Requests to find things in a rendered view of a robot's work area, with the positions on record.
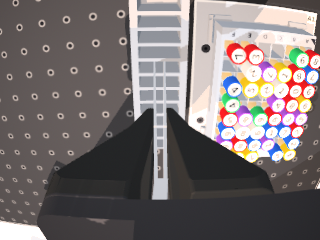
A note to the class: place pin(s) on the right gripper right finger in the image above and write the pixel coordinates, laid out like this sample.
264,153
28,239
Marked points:
207,169

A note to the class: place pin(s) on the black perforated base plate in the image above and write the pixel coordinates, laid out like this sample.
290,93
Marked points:
66,87

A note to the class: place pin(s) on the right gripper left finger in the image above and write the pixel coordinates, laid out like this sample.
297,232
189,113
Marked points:
114,167

